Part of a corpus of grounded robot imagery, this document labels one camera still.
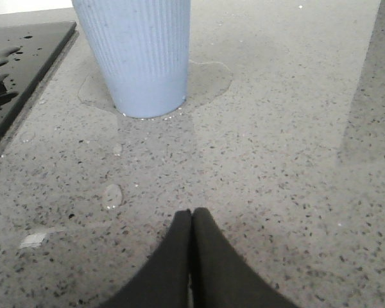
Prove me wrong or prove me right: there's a black glass gas stove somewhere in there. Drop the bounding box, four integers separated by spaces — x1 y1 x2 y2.
0 21 76 140

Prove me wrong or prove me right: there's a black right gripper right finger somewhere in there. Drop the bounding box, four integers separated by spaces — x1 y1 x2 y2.
190 207 296 307

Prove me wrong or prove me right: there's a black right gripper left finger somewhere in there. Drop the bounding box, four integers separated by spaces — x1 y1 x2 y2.
100 210 192 307

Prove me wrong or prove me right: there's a light blue ribbed cup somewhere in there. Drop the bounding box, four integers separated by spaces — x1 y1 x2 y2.
72 1 191 118

